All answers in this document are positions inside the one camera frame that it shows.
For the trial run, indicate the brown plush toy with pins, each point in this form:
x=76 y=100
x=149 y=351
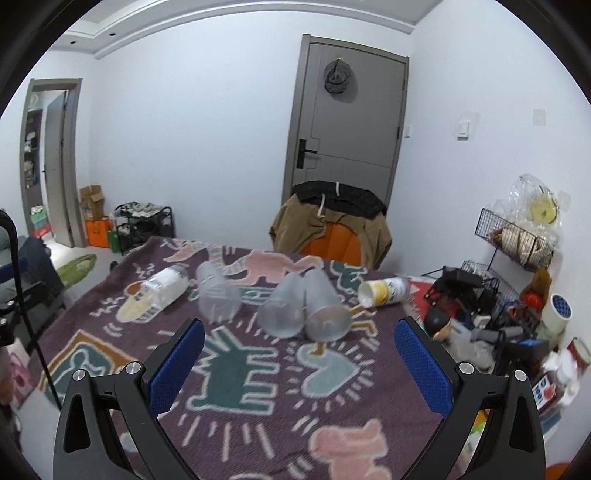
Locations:
x=535 y=294

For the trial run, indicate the black box device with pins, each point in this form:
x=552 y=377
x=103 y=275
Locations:
x=457 y=278

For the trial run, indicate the frosted cup with stickers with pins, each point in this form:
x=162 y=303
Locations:
x=218 y=299

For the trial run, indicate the black shoe rack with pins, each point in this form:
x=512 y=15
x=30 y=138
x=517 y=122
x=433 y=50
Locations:
x=136 y=222

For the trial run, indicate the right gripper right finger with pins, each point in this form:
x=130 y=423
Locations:
x=511 y=446

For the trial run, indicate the grey cloth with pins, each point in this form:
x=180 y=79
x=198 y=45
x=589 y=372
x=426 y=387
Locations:
x=460 y=346

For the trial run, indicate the white light switch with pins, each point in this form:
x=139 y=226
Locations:
x=464 y=130

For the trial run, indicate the tall frosted plastic cup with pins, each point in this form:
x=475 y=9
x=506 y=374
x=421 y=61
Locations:
x=328 y=319

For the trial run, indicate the clear plastic bag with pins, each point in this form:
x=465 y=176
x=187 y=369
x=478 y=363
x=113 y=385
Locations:
x=532 y=206

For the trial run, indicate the grey door with handle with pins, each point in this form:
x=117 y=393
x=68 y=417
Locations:
x=355 y=137

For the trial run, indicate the orange shopping bag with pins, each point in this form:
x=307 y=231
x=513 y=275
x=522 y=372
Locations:
x=97 y=232

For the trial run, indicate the doll figure black hair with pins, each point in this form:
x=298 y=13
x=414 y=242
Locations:
x=437 y=324

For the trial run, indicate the white yellow paper cup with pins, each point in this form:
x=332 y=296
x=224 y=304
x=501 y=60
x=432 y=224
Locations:
x=378 y=293

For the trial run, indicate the patterned purple woven tablecloth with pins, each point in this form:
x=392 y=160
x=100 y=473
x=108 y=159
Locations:
x=255 y=406

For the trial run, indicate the white tape roll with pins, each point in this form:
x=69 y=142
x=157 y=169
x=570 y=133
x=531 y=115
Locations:
x=556 y=314

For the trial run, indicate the left grey door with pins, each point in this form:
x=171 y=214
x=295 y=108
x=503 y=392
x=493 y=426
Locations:
x=47 y=161

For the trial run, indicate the green floor mat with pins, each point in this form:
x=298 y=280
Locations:
x=74 y=271

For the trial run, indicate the brown jacket on chair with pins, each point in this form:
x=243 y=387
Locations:
x=313 y=204

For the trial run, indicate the cardboard box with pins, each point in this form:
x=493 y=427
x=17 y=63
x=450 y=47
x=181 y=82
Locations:
x=92 y=202

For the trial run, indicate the grey hat on door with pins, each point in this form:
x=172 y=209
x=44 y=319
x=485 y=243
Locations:
x=337 y=76

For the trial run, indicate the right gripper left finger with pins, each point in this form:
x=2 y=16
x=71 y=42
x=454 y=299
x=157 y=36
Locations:
x=87 y=445

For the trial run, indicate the orange chair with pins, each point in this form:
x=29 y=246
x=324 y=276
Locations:
x=339 y=243

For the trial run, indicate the upper black wire basket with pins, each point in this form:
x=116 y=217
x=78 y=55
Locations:
x=532 y=252

